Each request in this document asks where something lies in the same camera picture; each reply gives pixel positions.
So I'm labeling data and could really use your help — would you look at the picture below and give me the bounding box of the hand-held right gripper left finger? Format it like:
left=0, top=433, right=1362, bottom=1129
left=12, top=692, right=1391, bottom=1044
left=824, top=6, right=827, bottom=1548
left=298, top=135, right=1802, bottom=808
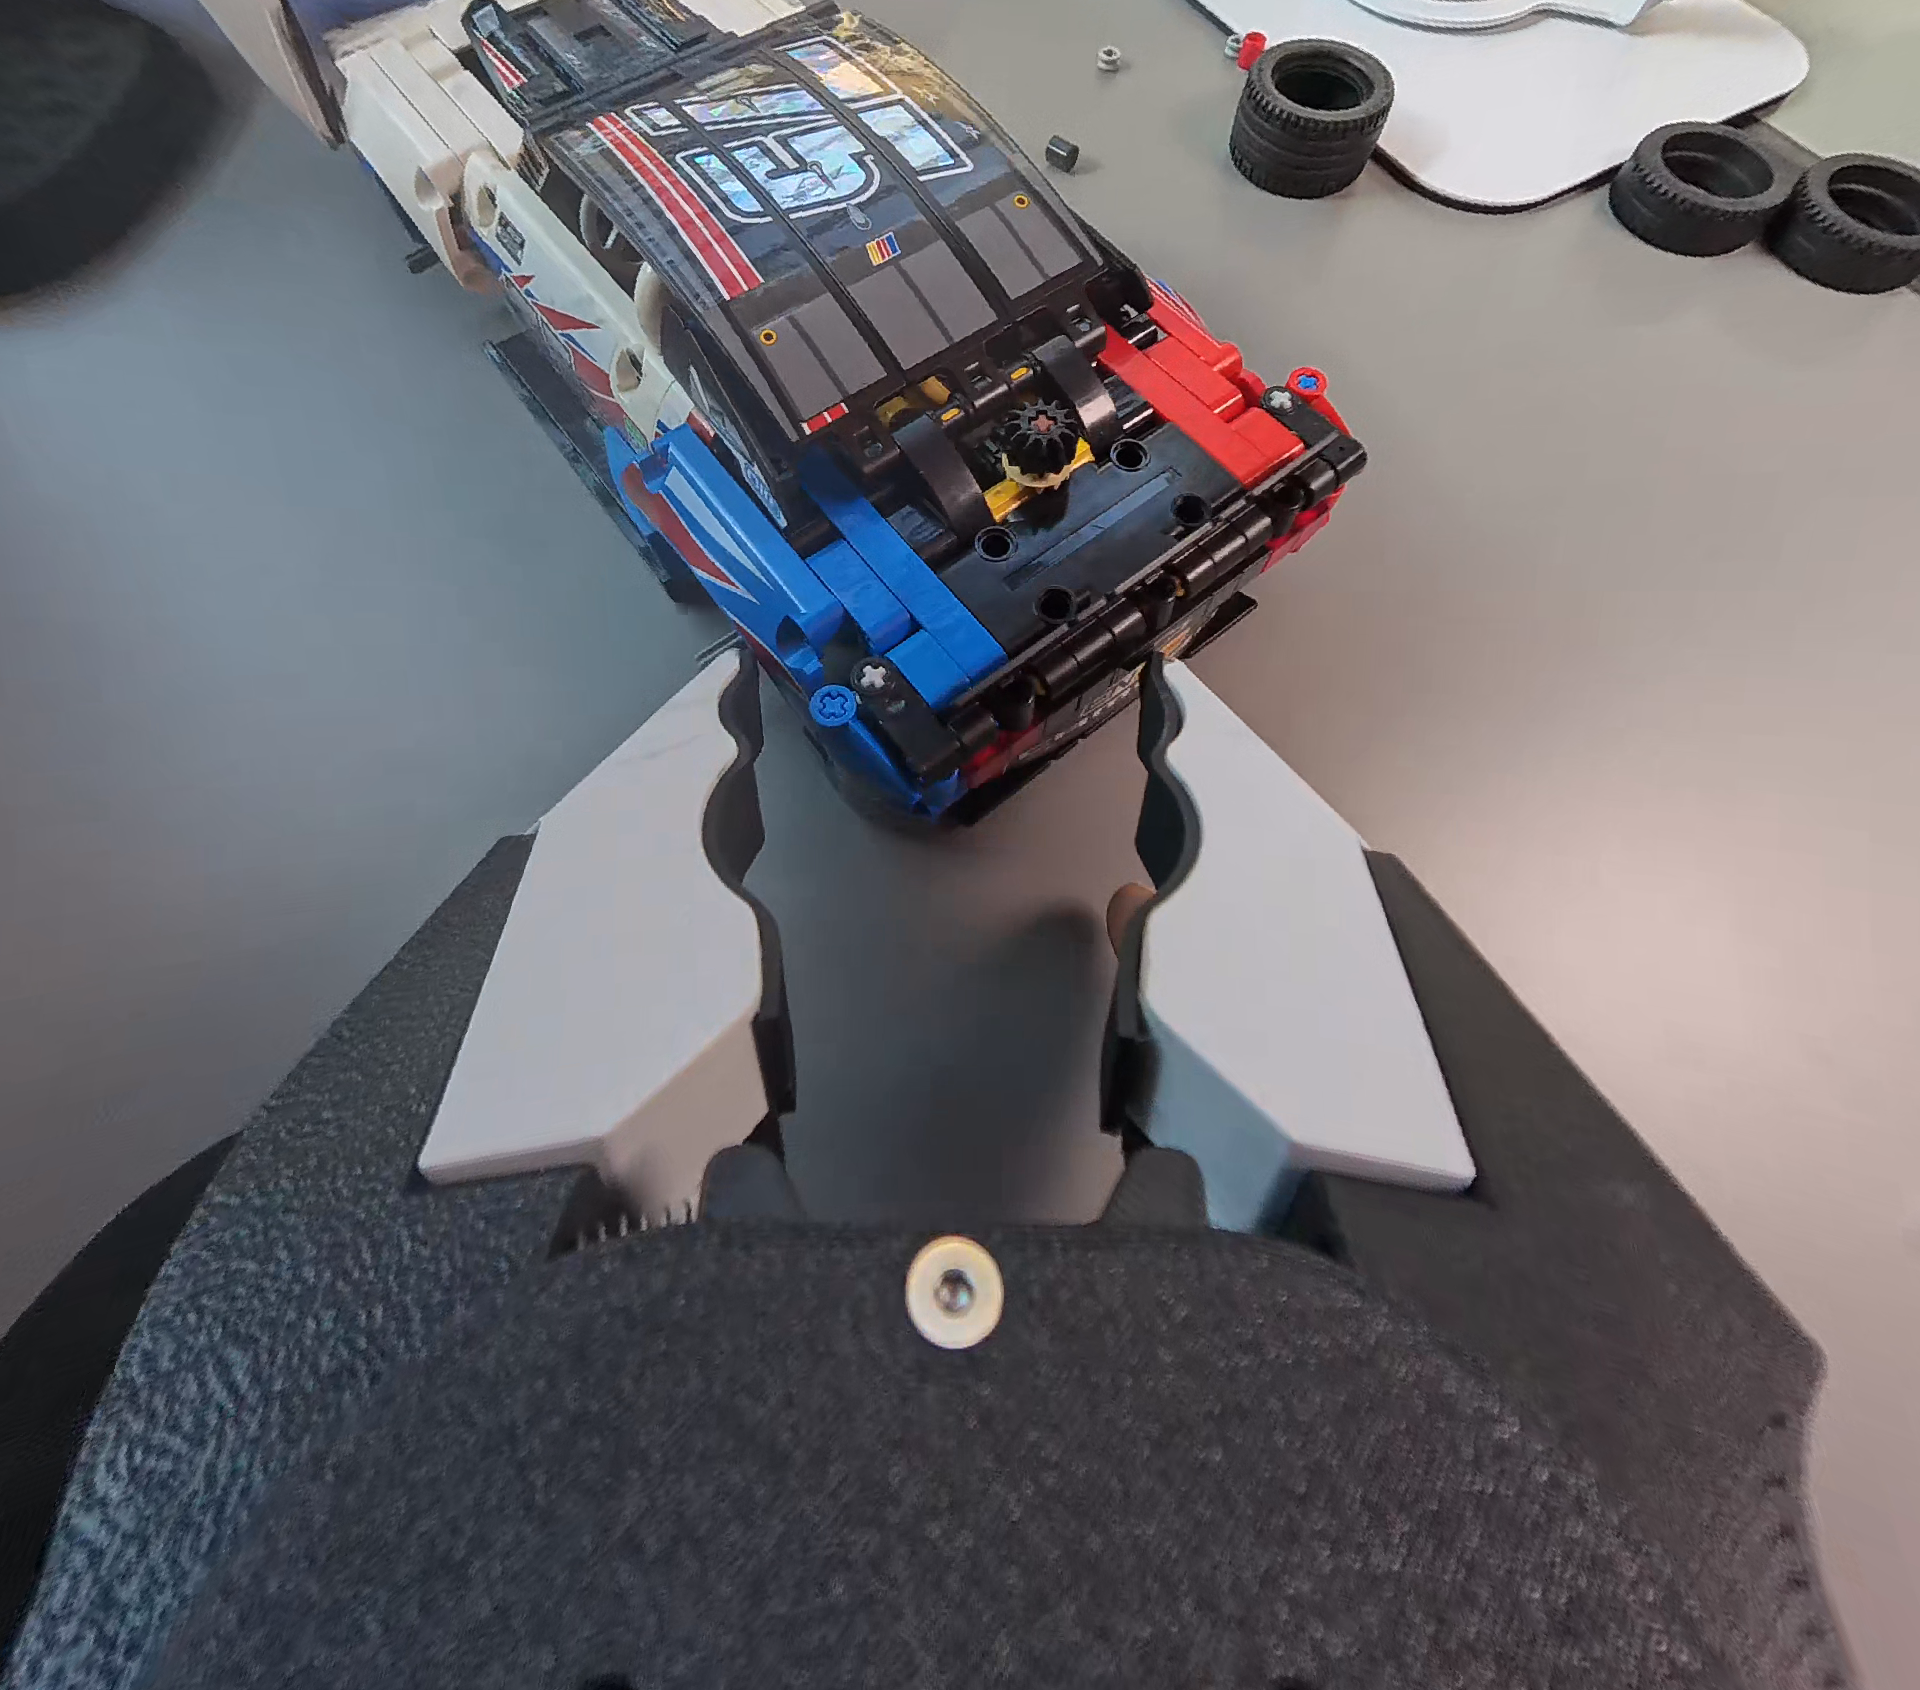
left=417, top=647, right=800, bottom=1215

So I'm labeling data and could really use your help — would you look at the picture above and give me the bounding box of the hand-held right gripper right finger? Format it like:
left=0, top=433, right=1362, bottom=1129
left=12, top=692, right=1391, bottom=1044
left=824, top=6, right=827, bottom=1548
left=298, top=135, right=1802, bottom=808
left=1106, top=652, right=1481, bottom=1228

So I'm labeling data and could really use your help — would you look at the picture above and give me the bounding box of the toy brick race car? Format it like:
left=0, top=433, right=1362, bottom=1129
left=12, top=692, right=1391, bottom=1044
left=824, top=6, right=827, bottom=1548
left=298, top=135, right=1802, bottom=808
left=323, top=0, right=1370, bottom=837

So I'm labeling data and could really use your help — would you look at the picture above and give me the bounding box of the black rubber toy tyre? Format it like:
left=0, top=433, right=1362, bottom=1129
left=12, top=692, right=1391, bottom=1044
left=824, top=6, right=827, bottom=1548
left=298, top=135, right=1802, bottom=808
left=1231, top=40, right=1397, bottom=198
left=1607, top=122, right=1802, bottom=258
left=1771, top=151, right=1920, bottom=297

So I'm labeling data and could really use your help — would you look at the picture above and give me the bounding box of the black textured pad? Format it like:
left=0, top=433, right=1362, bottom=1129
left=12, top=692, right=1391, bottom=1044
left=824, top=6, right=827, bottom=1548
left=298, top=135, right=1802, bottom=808
left=0, top=0, right=227, bottom=299

